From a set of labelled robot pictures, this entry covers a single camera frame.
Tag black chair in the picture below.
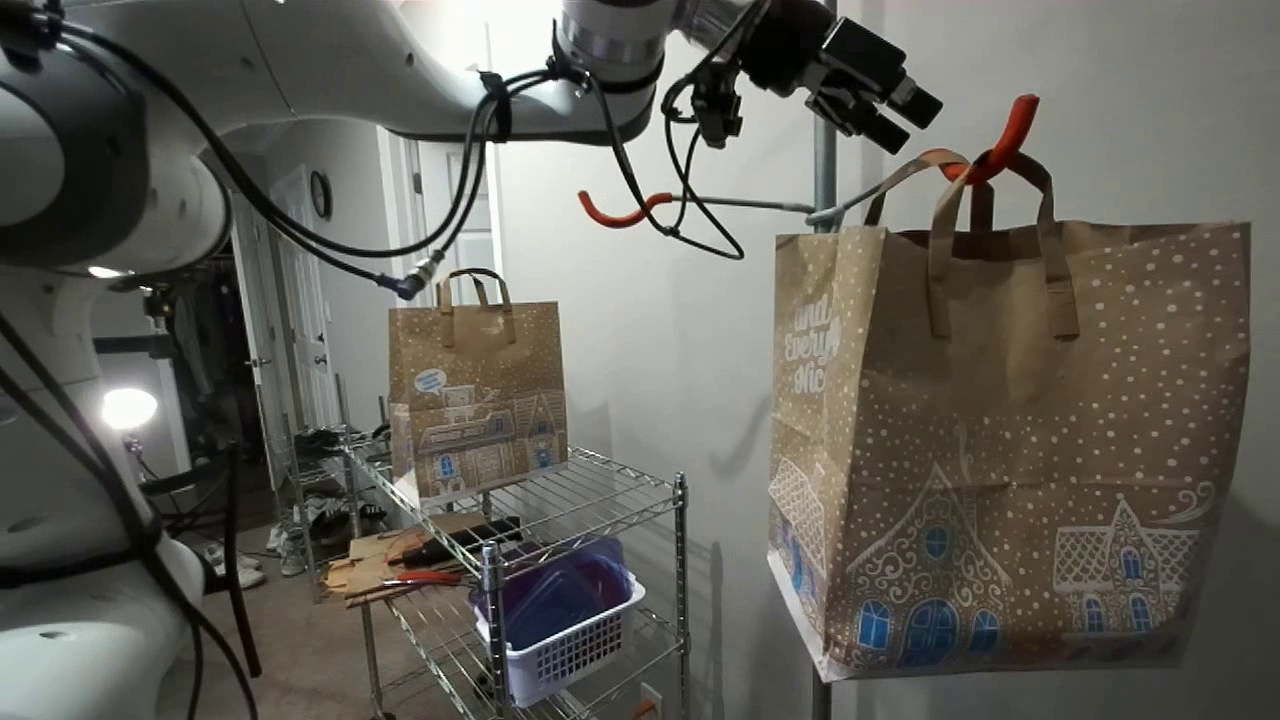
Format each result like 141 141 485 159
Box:
138 443 265 681

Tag large brown paper bag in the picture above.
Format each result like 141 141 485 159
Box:
766 148 1253 683

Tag pair of white shoes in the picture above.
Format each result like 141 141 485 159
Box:
203 542 269 592

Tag wire shelf cart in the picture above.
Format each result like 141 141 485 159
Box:
343 436 692 720

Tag black tool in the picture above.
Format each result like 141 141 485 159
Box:
398 516 524 571

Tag white panel door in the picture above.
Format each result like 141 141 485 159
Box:
414 138 504 306

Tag red-handled pliers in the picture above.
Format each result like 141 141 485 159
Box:
378 568 467 592

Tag small brown paper bag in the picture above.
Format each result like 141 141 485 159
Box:
387 267 570 504

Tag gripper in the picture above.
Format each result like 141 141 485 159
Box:
740 0 944 157

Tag white plastic basket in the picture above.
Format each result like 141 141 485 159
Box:
470 574 647 709

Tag piece of cardboard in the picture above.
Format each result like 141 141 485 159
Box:
322 514 487 608

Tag shoe rack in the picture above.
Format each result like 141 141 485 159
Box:
284 424 389 579

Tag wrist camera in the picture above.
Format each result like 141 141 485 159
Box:
688 60 747 151

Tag metal pole with orange hooks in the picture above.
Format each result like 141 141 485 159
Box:
577 0 1042 720

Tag lit lamp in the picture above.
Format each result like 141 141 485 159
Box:
99 387 160 434

